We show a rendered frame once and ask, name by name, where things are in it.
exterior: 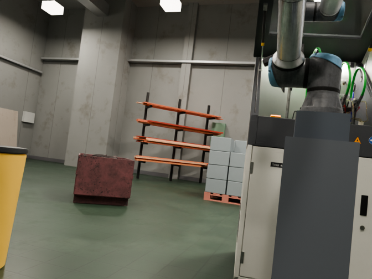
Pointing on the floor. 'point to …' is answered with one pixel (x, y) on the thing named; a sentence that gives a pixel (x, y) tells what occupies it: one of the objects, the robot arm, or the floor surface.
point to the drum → (9, 192)
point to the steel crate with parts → (103, 180)
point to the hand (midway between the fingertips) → (282, 89)
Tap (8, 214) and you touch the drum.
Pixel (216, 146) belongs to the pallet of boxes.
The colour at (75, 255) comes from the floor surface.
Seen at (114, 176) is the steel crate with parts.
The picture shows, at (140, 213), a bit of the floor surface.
